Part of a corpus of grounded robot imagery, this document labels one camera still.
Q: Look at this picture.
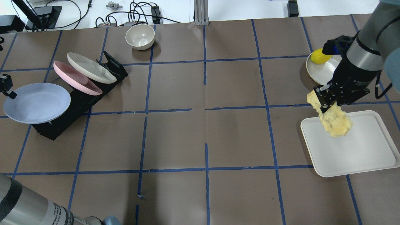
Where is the black bread-arm gripper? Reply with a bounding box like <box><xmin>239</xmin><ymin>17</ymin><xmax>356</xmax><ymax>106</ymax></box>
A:
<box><xmin>314</xmin><ymin>35</ymin><xmax>382</xmax><ymax>113</ymax></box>

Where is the yellow bread loaf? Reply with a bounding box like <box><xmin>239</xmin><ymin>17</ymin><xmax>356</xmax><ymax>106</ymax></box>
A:
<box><xmin>306</xmin><ymin>91</ymin><xmax>353</xmax><ymax>137</ymax></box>

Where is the blue plate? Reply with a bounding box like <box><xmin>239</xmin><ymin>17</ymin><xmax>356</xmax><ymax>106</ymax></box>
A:
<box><xmin>3</xmin><ymin>83</ymin><xmax>71</xmax><ymax>124</ymax></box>

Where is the small cream plate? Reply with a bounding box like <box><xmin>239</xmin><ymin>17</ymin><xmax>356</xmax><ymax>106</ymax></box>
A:
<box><xmin>306</xmin><ymin>55</ymin><xmax>342</xmax><ymax>85</ymax></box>

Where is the pink plate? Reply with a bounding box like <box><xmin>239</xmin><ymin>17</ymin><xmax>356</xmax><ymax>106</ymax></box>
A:
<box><xmin>53</xmin><ymin>61</ymin><xmax>103</xmax><ymax>96</ymax></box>

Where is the cream plate in rack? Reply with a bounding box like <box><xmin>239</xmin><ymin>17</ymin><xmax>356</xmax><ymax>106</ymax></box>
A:
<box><xmin>67</xmin><ymin>52</ymin><xmax>117</xmax><ymax>84</ymax></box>

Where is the yellow lemon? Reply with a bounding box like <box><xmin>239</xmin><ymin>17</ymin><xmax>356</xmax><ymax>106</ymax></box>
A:
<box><xmin>310</xmin><ymin>48</ymin><xmax>332</xmax><ymax>64</ymax></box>

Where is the white rectangular tray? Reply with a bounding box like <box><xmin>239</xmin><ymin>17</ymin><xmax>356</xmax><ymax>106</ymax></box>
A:
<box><xmin>300</xmin><ymin>110</ymin><xmax>399</xmax><ymax>178</ymax></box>

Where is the black dish rack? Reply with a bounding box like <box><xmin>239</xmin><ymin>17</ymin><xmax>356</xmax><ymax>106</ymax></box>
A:
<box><xmin>32</xmin><ymin>50</ymin><xmax>128</xmax><ymax>140</ymax></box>

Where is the black power adapter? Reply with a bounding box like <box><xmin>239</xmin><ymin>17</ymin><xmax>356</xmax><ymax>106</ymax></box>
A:
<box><xmin>287</xmin><ymin>0</ymin><xmax>299</xmax><ymax>18</ymax></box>

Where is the cream bowl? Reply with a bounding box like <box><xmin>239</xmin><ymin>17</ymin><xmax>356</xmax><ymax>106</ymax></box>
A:
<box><xmin>125</xmin><ymin>24</ymin><xmax>155</xmax><ymax>50</ymax></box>

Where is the aluminium frame post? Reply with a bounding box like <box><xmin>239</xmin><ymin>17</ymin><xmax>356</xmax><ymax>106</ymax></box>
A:
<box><xmin>194</xmin><ymin>0</ymin><xmax>210</xmax><ymax>26</ymax></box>

